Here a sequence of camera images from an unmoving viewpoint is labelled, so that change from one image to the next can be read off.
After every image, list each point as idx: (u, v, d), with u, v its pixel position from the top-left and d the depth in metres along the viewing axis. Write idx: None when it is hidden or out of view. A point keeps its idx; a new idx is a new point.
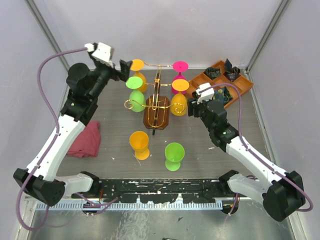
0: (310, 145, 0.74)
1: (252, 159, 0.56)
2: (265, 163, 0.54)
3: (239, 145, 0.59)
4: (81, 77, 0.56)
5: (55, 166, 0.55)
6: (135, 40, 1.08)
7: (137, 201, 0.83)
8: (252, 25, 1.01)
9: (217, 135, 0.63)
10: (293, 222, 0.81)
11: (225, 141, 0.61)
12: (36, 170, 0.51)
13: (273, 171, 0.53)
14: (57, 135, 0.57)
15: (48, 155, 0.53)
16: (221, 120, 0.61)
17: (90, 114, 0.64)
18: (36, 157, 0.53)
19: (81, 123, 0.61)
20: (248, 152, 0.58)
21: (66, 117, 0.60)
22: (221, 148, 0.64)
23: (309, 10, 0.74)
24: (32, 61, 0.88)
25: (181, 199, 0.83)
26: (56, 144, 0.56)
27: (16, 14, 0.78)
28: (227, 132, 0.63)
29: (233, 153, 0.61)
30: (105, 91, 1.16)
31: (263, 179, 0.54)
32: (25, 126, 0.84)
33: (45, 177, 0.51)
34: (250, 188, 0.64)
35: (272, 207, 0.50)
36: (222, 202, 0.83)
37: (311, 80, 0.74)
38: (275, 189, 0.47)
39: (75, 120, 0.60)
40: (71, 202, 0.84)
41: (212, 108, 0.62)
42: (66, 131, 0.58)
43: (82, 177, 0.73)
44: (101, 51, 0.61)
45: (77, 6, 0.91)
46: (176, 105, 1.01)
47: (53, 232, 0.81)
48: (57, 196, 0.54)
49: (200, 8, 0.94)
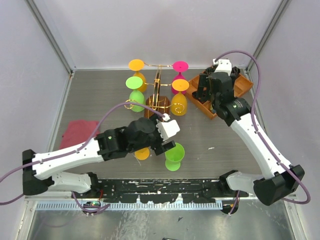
0: (310, 145, 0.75)
1: (259, 144, 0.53)
2: (272, 152, 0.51)
3: (248, 125, 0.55)
4: (144, 130, 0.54)
5: (53, 171, 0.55)
6: (135, 40, 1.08)
7: (137, 201, 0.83)
8: (252, 25, 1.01)
9: (225, 107, 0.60)
10: (293, 222, 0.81)
11: (233, 113, 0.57)
12: (37, 164, 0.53)
13: (278, 162, 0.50)
14: (76, 151, 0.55)
15: (54, 159, 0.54)
16: (225, 88, 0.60)
17: (115, 155, 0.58)
18: (47, 153, 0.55)
19: (100, 158, 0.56)
20: (256, 135, 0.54)
21: (96, 143, 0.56)
22: (228, 121, 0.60)
23: (309, 9, 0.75)
24: (32, 61, 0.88)
25: (181, 199, 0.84)
26: (67, 157, 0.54)
27: (17, 13, 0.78)
28: (236, 104, 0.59)
29: (239, 131, 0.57)
30: (105, 91, 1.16)
31: (265, 169, 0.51)
32: (25, 126, 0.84)
33: (36, 175, 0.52)
34: (245, 180, 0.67)
35: (263, 193, 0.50)
36: (222, 202, 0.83)
37: (310, 80, 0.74)
38: (275, 181, 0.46)
39: (98, 152, 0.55)
40: (71, 202, 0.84)
41: (217, 76, 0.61)
42: (83, 155, 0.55)
43: (83, 183, 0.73)
44: (170, 127, 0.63)
45: (78, 6, 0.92)
46: (176, 105, 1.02)
47: (53, 232, 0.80)
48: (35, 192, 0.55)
49: (200, 8, 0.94)
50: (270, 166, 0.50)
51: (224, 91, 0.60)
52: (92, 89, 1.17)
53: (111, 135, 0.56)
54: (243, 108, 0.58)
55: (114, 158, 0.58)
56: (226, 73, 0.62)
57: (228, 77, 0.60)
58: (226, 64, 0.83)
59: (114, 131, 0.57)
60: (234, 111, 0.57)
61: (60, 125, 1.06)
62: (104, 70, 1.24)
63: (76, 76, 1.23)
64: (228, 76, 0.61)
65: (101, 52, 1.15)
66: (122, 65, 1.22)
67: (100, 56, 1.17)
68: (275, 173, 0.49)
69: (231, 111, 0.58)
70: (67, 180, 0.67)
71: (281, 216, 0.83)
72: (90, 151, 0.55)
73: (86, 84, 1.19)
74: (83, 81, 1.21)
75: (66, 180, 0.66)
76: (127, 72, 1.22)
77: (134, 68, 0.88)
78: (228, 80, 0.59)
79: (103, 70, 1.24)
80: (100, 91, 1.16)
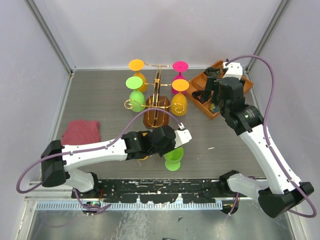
0: (310, 145, 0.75)
1: (270, 159, 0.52)
2: (283, 169, 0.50)
3: (260, 139, 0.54)
4: (167, 136, 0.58)
5: (80, 164, 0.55)
6: (135, 40, 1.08)
7: (137, 201, 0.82)
8: (252, 25, 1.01)
9: (235, 116, 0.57)
10: (293, 222, 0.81)
11: (245, 122, 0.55)
12: (67, 154, 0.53)
13: (288, 179, 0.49)
14: (104, 147, 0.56)
15: (84, 153, 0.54)
16: (236, 95, 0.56)
17: (137, 155, 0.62)
18: (76, 145, 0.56)
19: (124, 157, 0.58)
20: (268, 149, 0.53)
21: (123, 141, 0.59)
22: (237, 130, 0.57)
23: (309, 9, 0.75)
24: (32, 62, 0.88)
25: (181, 199, 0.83)
26: (96, 151, 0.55)
27: (17, 14, 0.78)
28: (247, 113, 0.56)
29: (250, 144, 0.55)
30: (105, 91, 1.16)
31: (273, 183, 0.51)
32: (25, 126, 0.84)
33: (65, 166, 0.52)
34: (249, 187, 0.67)
35: (269, 206, 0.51)
36: (222, 202, 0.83)
37: (310, 80, 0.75)
38: (284, 199, 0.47)
39: (125, 151, 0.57)
40: (71, 202, 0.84)
41: (227, 82, 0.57)
42: (111, 151, 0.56)
43: (88, 182, 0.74)
44: (185, 134, 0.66)
45: (78, 6, 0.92)
46: (176, 105, 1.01)
47: (53, 232, 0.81)
48: (53, 183, 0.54)
49: (200, 9, 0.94)
50: (280, 182, 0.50)
51: (234, 98, 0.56)
52: (92, 89, 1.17)
53: (135, 135, 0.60)
54: (255, 118, 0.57)
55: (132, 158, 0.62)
56: (236, 79, 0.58)
57: (239, 84, 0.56)
58: (237, 68, 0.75)
59: (137, 133, 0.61)
60: (245, 122, 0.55)
61: (60, 125, 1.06)
62: (104, 70, 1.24)
63: (76, 76, 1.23)
64: (239, 82, 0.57)
65: (101, 52, 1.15)
66: (122, 65, 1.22)
67: (101, 56, 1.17)
68: (284, 191, 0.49)
69: (243, 121, 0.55)
70: (79, 176, 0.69)
71: (281, 216, 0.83)
72: (117, 148, 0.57)
73: (86, 84, 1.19)
74: (84, 81, 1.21)
75: (77, 177, 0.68)
76: (127, 72, 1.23)
77: (133, 68, 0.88)
78: (240, 87, 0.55)
79: (103, 70, 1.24)
80: (100, 91, 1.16)
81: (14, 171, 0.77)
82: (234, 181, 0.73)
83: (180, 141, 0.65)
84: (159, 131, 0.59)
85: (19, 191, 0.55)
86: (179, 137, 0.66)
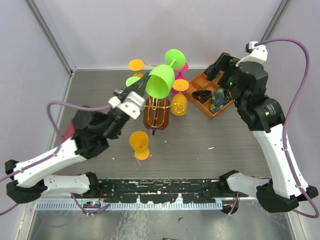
0: (310, 145, 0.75)
1: (283, 163, 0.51)
2: (294, 175, 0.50)
3: (276, 140, 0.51)
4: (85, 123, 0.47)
5: (39, 177, 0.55)
6: (135, 40, 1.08)
7: (137, 201, 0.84)
8: (253, 25, 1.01)
9: (251, 109, 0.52)
10: (293, 222, 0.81)
11: (264, 120, 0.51)
12: (18, 173, 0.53)
13: (297, 185, 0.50)
14: (53, 155, 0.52)
15: (34, 167, 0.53)
16: (258, 87, 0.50)
17: (96, 151, 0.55)
18: (27, 161, 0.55)
19: (80, 157, 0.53)
20: (282, 152, 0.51)
21: (71, 143, 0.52)
22: (253, 126, 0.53)
23: (310, 9, 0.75)
24: (32, 61, 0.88)
25: (181, 199, 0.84)
26: (46, 161, 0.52)
27: (16, 13, 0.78)
28: (268, 110, 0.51)
29: (264, 143, 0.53)
30: (106, 91, 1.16)
31: (280, 186, 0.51)
32: (25, 126, 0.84)
33: (20, 184, 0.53)
34: (247, 183, 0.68)
35: (271, 203, 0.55)
36: (222, 202, 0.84)
37: (310, 80, 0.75)
38: (289, 204, 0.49)
39: (75, 152, 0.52)
40: (71, 202, 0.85)
41: (249, 70, 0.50)
42: (61, 157, 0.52)
43: (80, 184, 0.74)
44: (129, 108, 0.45)
45: (77, 5, 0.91)
46: (176, 105, 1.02)
47: (52, 232, 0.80)
48: (30, 197, 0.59)
49: (200, 8, 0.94)
50: (288, 187, 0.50)
51: (255, 90, 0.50)
52: (92, 89, 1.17)
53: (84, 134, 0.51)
54: (275, 115, 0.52)
55: (96, 155, 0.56)
56: (261, 66, 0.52)
57: (264, 74, 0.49)
58: (262, 52, 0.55)
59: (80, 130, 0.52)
60: (264, 121, 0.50)
61: (60, 125, 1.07)
62: (104, 70, 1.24)
63: (76, 76, 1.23)
64: (263, 71, 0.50)
65: (101, 52, 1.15)
66: (122, 65, 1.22)
67: (101, 56, 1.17)
68: (290, 196, 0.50)
69: (262, 118, 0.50)
70: (62, 183, 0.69)
71: (281, 216, 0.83)
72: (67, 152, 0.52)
73: (86, 84, 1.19)
74: (84, 81, 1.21)
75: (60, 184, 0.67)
76: (127, 72, 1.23)
77: (133, 68, 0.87)
78: (264, 77, 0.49)
79: (103, 70, 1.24)
80: (100, 92, 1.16)
81: None
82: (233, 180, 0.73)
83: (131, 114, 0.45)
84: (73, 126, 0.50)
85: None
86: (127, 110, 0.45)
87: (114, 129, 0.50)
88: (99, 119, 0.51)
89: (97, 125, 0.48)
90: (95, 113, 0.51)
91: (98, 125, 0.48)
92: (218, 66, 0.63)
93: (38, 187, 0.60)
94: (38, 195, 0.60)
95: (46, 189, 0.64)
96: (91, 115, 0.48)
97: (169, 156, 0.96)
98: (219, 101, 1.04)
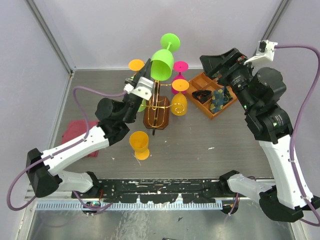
0: (310, 145, 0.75)
1: (290, 174, 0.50)
2: (300, 186, 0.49)
3: (283, 151, 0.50)
4: (105, 115, 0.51)
5: (65, 163, 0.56)
6: (135, 40, 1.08)
7: (137, 201, 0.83)
8: (253, 25, 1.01)
9: (258, 118, 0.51)
10: (293, 223, 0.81)
11: (272, 130, 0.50)
12: (48, 158, 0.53)
13: (302, 196, 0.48)
14: (83, 140, 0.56)
15: (65, 152, 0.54)
16: (272, 99, 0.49)
17: (118, 138, 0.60)
18: (55, 148, 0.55)
19: (106, 141, 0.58)
20: (289, 163, 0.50)
21: (99, 129, 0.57)
22: (260, 135, 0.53)
23: (310, 10, 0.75)
24: (32, 61, 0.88)
25: (181, 199, 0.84)
26: (76, 146, 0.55)
27: (16, 13, 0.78)
28: (276, 121, 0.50)
29: (270, 153, 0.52)
30: (106, 91, 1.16)
31: (285, 196, 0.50)
32: (25, 126, 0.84)
33: (50, 169, 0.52)
34: (249, 187, 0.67)
35: (274, 212, 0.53)
36: (222, 202, 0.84)
37: (310, 80, 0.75)
38: (294, 215, 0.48)
39: (104, 136, 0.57)
40: (71, 202, 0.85)
41: (266, 81, 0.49)
42: (91, 141, 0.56)
43: (85, 180, 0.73)
44: (142, 92, 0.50)
45: (77, 5, 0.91)
46: (176, 105, 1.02)
47: (52, 232, 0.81)
48: (47, 191, 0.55)
49: (200, 9, 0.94)
50: (293, 198, 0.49)
51: (268, 101, 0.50)
52: (92, 89, 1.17)
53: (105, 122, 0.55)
54: (283, 126, 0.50)
55: (120, 140, 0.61)
56: (280, 77, 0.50)
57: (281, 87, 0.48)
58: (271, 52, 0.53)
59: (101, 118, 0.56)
60: (272, 132, 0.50)
61: (60, 125, 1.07)
62: (104, 70, 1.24)
63: (76, 76, 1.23)
64: (280, 84, 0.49)
65: (101, 52, 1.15)
66: (122, 64, 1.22)
67: (101, 56, 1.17)
68: (295, 207, 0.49)
69: (269, 128, 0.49)
70: (72, 178, 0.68)
71: None
72: (96, 137, 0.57)
73: (86, 84, 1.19)
74: (84, 81, 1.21)
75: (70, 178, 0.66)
76: (127, 73, 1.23)
77: (133, 68, 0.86)
78: (280, 90, 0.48)
79: (103, 70, 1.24)
80: (100, 92, 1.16)
81: (13, 172, 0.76)
82: (234, 182, 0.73)
83: (144, 96, 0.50)
84: (97, 116, 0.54)
85: (14, 209, 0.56)
86: (141, 93, 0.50)
87: (131, 113, 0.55)
88: (118, 107, 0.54)
89: (119, 112, 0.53)
90: (115, 103, 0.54)
91: (119, 112, 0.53)
92: (224, 63, 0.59)
93: (58, 179, 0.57)
94: (57, 187, 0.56)
95: (61, 183, 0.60)
96: (112, 104, 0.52)
97: (169, 156, 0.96)
98: (219, 101, 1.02)
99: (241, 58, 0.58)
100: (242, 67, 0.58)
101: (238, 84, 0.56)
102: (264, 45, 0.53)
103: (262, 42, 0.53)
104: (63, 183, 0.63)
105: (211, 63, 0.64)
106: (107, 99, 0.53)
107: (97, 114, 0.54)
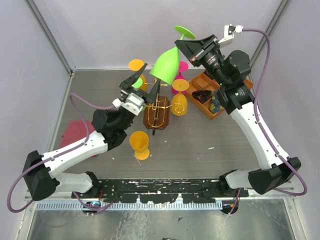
0: (310, 145, 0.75)
1: (259, 134, 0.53)
2: (272, 144, 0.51)
3: (249, 115, 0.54)
4: (102, 124, 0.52)
5: (64, 167, 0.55)
6: (135, 40, 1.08)
7: (137, 201, 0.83)
8: (252, 25, 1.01)
9: (225, 93, 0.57)
10: (293, 222, 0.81)
11: (236, 102, 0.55)
12: (49, 161, 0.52)
13: (276, 154, 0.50)
14: (83, 143, 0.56)
15: (65, 154, 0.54)
16: (239, 79, 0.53)
17: (117, 143, 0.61)
18: (55, 150, 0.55)
19: (105, 145, 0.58)
20: (256, 125, 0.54)
21: (97, 135, 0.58)
22: (227, 108, 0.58)
23: (310, 9, 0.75)
24: (32, 61, 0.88)
25: (181, 199, 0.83)
26: (77, 149, 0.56)
27: (16, 12, 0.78)
28: (238, 92, 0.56)
29: (240, 121, 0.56)
30: (105, 91, 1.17)
31: (262, 158, 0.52)
32: (24, 127, 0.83)
33: (50, 171, 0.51)
34: (241, 174, 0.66)
35: (257, 181, 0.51)
36: (222, 202, 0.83)
37: (310, 80, 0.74)
38: (272, 172, 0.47)
39: (104, 141, 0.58)
40: (71, 202, 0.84)
41: (235, 62, 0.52)
42: (91, 146, 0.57)
43: (84, 180, 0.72)
44: (130, 107, 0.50)
45: (77, 6, 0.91)
46: (176, 105, 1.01)
47: (53, 231, 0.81)
48: (44, 194, 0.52)
49: (200, 9, 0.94)
50: (268, 157, 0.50)
51: (235, 80, 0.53)
52: (92, 89, 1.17)
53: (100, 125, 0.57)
54: (245, 96, 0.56)
55: (118, 145, 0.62)
56: (247, 58, 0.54)
57: (248, 68, 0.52)
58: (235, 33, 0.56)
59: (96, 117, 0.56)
60: (236, 102, 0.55)
61: (60, 125, 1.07)
62: (104, 70, 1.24)
63: (76, 76, 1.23)
64: (248, 65, 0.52)
65: (101, 52, 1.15)
66: (122, 64, 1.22)
67: (101, 56, 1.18)
68: (272, 165, 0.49)
69: (233, 100, 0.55)
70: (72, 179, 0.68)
71: (281, 216, 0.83)
72: (96, 141, 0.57)
73: (86, 84, 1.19)
74: (83, 81, 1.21)
75: (69, 179, 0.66)
76: (126, 73, 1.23)
77: (133, 68, 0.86)
78: (246, 71, 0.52)
79: (103, 71, 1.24)
80: (100, 92, 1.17)
81: (13, 172, 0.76)
82: (230, 176, 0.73)
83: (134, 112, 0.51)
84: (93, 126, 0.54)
85: (13, 210, 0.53)
86: (131, 108, 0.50)
87: (127, 121, 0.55)
88: (113, 117, 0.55)
89: (113, 122, 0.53)
90: (109, 112, 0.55)
91: (113, 121, 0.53)
92: (204, 46, 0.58)
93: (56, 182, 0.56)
94: (53, 191, 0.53)
95: (59, 185, 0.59)
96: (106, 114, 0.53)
97: (169, 156, 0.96)
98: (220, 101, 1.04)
99: (215, 39, 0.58)
100: (215, 47, 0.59)
101: (214, 63, 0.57)
102: (233, 28, 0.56)
103: (231, 25, 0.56)
104: (61, 184, 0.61)
105: (189, 46, 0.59)
106: (101, 110, 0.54)
107: (94, 123, 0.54)
